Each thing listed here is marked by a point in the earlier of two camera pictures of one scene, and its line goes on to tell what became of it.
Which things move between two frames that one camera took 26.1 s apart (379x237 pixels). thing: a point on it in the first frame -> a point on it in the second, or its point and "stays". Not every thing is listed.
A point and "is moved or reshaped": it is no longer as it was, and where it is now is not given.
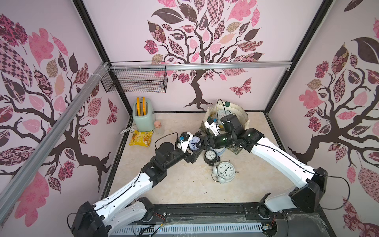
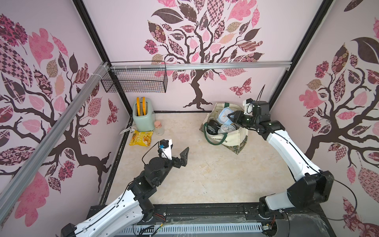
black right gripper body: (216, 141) -> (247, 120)
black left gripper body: (188, 157) -> (176, 163)
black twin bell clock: (210, 157) is moved or reshaped
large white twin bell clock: (224, 172) is moved or reshaped
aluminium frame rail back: (201, 65) stays
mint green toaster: (145, 123) stays
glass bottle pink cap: (159, 130) stays
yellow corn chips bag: (141, 138) stays
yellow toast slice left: (137, 105) stays
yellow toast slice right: (144, 106) stays
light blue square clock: (219, 151) -> (223, 115)
